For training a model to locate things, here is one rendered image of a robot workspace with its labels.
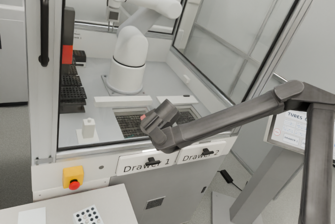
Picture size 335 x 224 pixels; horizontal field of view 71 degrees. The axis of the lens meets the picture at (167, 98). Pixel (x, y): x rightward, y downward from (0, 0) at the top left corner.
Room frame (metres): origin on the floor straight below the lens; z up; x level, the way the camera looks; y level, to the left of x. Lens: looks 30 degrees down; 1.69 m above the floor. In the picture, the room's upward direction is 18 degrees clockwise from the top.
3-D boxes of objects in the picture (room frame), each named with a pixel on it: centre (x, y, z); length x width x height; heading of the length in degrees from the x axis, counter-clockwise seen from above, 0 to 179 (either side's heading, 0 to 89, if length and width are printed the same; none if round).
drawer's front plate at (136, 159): (0.78, -0.01, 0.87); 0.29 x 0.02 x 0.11; 125
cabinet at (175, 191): (1.21, 0.23, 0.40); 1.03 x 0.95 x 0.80; 125
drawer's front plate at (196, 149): (0.97, -0.26, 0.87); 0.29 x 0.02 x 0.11; 125
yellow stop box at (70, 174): (0.58, 0.25, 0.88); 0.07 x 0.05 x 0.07; 125
